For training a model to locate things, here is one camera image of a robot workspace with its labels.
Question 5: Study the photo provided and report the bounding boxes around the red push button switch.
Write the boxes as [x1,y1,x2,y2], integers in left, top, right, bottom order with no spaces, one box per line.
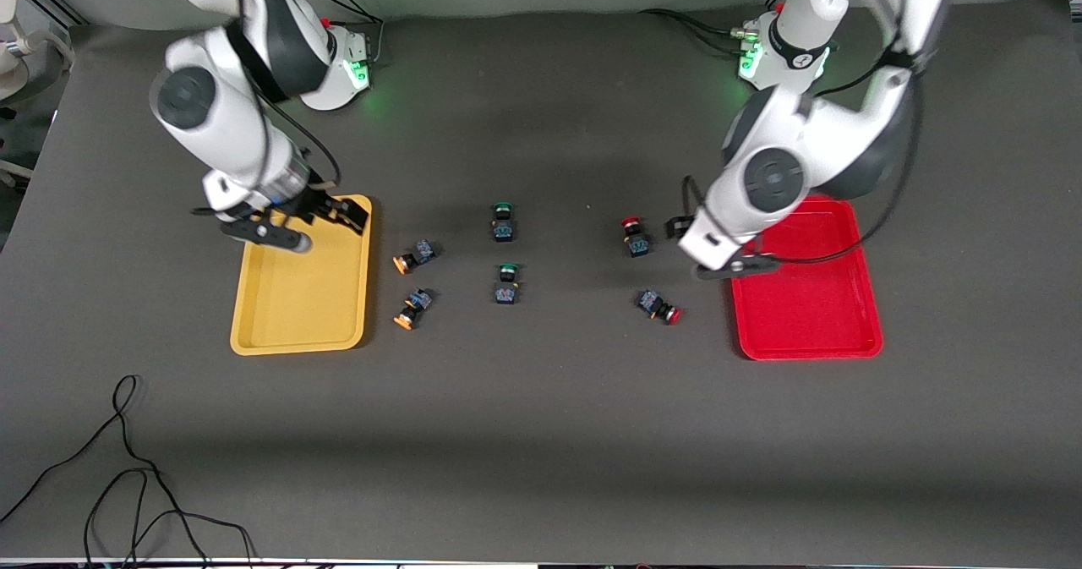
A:
[637,289,682,326]
[620,216,652,259]

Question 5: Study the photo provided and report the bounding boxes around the yellow push button switch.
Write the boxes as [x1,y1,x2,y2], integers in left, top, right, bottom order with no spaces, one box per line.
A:
[392,239,439,276]
[392,288,434,331]

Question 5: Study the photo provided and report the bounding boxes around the yellow plastic tray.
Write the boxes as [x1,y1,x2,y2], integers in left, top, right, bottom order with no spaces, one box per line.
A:
[230,194,374,357]

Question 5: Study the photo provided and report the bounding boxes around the red plastic tray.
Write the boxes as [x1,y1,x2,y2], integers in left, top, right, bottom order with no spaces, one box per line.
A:
[730,197,885,361]

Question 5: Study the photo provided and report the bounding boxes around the white background equipment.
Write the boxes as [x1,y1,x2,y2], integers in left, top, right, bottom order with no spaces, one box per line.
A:
[0,0,75,103]

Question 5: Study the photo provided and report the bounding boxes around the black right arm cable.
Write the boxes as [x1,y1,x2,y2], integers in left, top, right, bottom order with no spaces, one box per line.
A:
[221,0,341,189]

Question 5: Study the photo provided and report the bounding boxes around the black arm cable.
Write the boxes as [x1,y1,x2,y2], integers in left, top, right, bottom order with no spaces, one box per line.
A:
[221,0,341,189]
[681,45,924,267]

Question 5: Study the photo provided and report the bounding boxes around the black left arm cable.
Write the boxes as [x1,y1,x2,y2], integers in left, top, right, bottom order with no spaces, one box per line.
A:
[681,45,924,267]

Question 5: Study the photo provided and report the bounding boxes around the black right base cables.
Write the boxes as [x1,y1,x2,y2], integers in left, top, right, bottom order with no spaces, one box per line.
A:
[307,0,387,64]

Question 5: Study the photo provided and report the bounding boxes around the black base cables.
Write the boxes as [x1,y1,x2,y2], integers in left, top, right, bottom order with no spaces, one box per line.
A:
[307,0,387,64]
[638,3,766,56]

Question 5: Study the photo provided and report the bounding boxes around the black left base cables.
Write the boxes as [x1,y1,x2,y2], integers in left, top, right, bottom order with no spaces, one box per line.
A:
[638,3,766,56]

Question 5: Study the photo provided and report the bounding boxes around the loose black floor cable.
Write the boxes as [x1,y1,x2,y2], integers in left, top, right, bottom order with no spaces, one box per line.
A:
[0,374,256,569]

